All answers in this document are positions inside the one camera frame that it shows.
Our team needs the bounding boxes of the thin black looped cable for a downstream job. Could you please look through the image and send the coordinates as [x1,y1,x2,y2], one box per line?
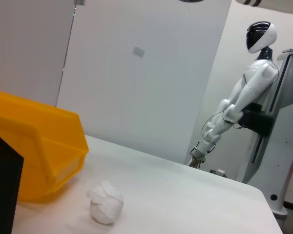
[201,109,243,145]

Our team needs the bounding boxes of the small grey floor box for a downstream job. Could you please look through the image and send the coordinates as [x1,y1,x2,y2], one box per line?
[209,168,227,178]

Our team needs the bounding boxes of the white paper ball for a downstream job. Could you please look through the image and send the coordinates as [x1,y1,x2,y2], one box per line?
[86,179,125,225]

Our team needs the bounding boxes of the small grey panel label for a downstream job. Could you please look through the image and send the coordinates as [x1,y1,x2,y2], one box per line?
[132,46,147,59]

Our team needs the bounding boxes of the grey robot stand column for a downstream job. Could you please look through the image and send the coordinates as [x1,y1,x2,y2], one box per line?
[241,48,293,217]

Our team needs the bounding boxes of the white partition panel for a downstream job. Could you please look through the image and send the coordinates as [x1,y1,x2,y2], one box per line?
[55,0,233,167]

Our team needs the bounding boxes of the black mesh pen holder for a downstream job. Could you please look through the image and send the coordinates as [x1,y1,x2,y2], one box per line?
[0,136,24,234]

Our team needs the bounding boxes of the yellow plastic bin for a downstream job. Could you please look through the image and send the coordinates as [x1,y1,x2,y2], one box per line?
[0,89,89,204]

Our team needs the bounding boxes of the white humanoid robot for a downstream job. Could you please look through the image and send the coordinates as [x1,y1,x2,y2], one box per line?
[188,20,280,169]

